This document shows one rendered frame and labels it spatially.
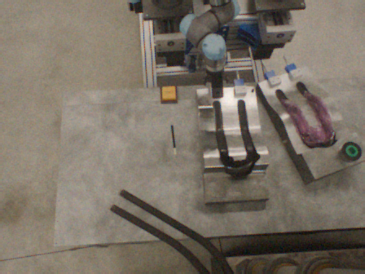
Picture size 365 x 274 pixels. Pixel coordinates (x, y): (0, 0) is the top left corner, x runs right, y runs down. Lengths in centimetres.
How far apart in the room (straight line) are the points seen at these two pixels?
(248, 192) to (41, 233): 145
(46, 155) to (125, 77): 81
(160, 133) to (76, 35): 158
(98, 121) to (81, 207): 40
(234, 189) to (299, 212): 30
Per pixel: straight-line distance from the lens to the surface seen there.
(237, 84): 152
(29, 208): 242
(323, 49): 294
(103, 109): 158
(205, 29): 118
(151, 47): 243
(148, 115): 154
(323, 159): 148
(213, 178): 139
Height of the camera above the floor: 220
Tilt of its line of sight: 70 degrees down
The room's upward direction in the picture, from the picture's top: straight up
